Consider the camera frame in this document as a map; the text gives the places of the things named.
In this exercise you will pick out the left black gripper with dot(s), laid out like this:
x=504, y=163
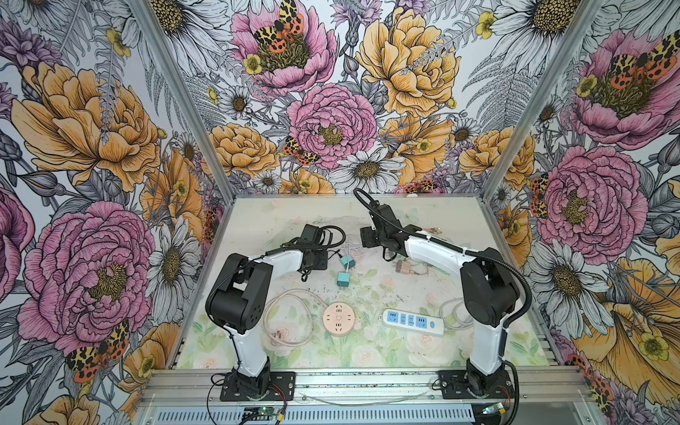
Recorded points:
x=321, y=265

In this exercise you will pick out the round pink power strip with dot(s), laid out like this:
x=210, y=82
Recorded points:
x=338, y=319

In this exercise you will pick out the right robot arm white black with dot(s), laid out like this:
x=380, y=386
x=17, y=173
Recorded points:
x=494, y=295

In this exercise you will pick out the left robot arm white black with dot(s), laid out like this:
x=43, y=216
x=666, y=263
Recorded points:
x=237, y=302

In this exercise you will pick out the white blue rectangular power strip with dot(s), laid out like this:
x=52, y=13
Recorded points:
x=415, y=322

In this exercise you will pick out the small green circuit board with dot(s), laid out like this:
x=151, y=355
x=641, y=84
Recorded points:
x=262, y=414

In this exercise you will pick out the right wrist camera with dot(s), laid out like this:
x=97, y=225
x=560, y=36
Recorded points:
x=369, y=237

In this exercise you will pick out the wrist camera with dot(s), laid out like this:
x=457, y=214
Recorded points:
x=311, y=235
x=369, y=237

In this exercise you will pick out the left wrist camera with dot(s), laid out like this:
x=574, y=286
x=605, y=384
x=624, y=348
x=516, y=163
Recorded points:
x=311, y=235

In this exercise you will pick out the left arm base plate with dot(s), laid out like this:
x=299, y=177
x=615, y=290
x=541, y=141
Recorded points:
x=269, y=386

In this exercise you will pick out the aluminium front rail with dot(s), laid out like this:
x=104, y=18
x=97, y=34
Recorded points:
x=354, y=386

